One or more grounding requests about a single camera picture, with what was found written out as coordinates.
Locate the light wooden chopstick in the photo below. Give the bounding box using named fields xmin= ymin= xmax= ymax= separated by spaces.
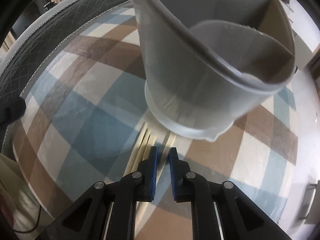
xmin=139 ymin=135 xmax=157 ymax=164
xmin=131 ymin=129 xmax=151 ymax=172
xmin=124 ymin=123 xmax=147 ymax=177
xmin=159 ymin=133 xmax=177 ymax=172

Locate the checked blue brown tablecloth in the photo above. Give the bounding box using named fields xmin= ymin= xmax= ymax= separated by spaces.
xmin=12 ymin=5 xmax=300 ymax=240

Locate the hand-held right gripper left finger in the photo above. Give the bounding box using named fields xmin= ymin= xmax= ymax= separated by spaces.
xmin=37 ymin=146 xmax=159 ymax=240

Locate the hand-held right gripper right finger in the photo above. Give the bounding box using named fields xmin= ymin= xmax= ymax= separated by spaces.
xmin=169 ymin=147 xmax=292 ymax=240

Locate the grey utensil holder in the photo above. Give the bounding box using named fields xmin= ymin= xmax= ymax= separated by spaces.
xmin=131 ymin=0 xmax=297 ymax=142

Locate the thin black cable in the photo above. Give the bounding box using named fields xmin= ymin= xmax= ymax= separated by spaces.
xmin=12 ymin=202 xmax=42 ymax=233

